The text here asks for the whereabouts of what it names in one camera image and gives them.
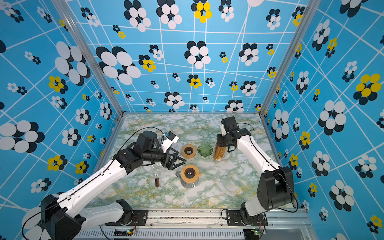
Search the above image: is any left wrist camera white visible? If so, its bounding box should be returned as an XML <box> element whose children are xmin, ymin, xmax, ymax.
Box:
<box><xmin>161</xmin><ymin>131</ymin><xmax>179</xmax><ymax>153</ymax></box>

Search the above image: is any aluminium front rail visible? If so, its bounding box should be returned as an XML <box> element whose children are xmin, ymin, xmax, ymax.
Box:
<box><xmin>75</xmin><ymin>209</ymin><xmax>317</xmax><ymax>240</ymax></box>

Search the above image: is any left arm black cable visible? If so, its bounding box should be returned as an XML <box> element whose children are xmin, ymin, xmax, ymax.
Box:
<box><xmin>21</xmin><ymin>126</ymin><xmax>165</xmax><ymax>238</ymax></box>

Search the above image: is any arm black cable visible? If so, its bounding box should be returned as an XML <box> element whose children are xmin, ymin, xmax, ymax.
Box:
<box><xmin>21</xmin><ymin>126</ymin><xmax>165</xmax><ymax>238</ymax></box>
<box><xmin>236</xmin><ymin>122</ymin><xmax>300</xmax><ymax>214</ymax></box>

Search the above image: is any left aluminium corner post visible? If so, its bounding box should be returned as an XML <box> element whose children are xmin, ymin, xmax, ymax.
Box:
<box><xmin>52</xmin><ymin>0</ymin><xmax>124</xmax><ymax>118</ymax></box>

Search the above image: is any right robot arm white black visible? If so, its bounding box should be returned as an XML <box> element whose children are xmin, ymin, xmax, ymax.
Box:
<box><xmin>217</xmin><ymin>117</ymin><xmax>298</xmax><ymax>226</ymax></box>

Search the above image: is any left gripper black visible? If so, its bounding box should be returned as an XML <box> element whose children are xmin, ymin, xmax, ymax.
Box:
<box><xmin>144</xmin><ymin>145</ymin><xmax>188</xmax><ymax>170</ymax></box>

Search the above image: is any green glass dripper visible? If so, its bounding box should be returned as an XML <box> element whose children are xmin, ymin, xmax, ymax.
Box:
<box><xmin>197</xmin><ymin>143</ymin><xmax>213</xmax><ymax>158</ymax></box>

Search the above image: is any wooden dripper ring front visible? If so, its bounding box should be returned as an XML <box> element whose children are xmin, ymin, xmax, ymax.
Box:
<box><xmin>180</xmin><ymin>164</ymin><xmax>201</xmax><ymax>184</ymax></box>

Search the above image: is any circuit board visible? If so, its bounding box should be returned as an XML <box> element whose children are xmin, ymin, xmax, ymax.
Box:
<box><xmin>113</xmin><ymin>229</ymin><xmax>137</xmax><ymax>238</ymax></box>
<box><xmin>243</xmin><ymin>229</ymin><xmax>261</xmax><ymax>240</ymax></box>

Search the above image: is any wooden dripper ring back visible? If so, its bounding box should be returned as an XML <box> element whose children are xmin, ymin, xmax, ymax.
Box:
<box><xmin>181</xmin><ymin>144</ymin><xmax>198</xmax><ymax>160</ymax></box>

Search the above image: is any aluminium corner post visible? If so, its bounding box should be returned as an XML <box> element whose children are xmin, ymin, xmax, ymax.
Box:
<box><xmin>52</xmin><ymin>0</ymin><xmax>124</xmax><ymax>118</ymax></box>
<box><xmin>259</xmin><ymin>0</ymin><xmax>321</xmax><ymax>118</ymax></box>

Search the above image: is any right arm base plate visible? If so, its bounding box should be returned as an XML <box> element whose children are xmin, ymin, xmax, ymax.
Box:
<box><xmin>223</xmin><ymin>210</ymin><xmax>268</xmax><ymax>228</ymax></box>

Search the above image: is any left circuit board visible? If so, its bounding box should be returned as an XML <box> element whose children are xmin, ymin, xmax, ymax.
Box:
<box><xmin>113</xmin><ymin>229</ymin><xmax>137</xmax><ymax>238</ymax></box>

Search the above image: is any right circuit board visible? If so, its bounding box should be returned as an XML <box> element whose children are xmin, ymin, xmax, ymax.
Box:
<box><xmin>243</xmin><ymin>229</ymin><xmax>261</xmax><ymax>240</ymax></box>

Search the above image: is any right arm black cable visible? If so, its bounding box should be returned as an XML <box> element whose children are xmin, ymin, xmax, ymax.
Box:
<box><xmin>236</xmin><ymin>122</ymin><xmax>300</xmax><ymax>214</ymax></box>

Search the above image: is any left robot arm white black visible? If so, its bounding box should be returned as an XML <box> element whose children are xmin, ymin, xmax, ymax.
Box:
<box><xmin>41</xmin><ymin>131</ymin><xmax>186</xmax><ymax>240</ymax></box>

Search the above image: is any wooden dripper ring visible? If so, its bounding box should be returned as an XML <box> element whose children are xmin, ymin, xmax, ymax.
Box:
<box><xmin>180</xmin><ymin>164</ymin><xmax>201</xmax><ymax>184</ymax></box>
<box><xmin>181</xmin><ymin>144</ymin><xmax>198</xmax><ymax>160</ymax></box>

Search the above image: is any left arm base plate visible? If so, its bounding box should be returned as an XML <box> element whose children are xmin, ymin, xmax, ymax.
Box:
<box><xmin>106</xmin><ymin>210</ymin><xmax>149</xmax><ymax>227</ymax></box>

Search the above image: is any right aluminium corner post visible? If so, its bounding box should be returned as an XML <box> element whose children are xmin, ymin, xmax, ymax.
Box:
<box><xmin>259</xmin><ymin>0</ymin><xmax>321</xmax><ymax>118</ymax></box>

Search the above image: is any ribbed glass carafe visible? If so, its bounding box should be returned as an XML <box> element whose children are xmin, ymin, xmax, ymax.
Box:
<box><xmin>176</xmin><ymin>169</ymin><xmax>200</xmax><ymax>189</ymax></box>

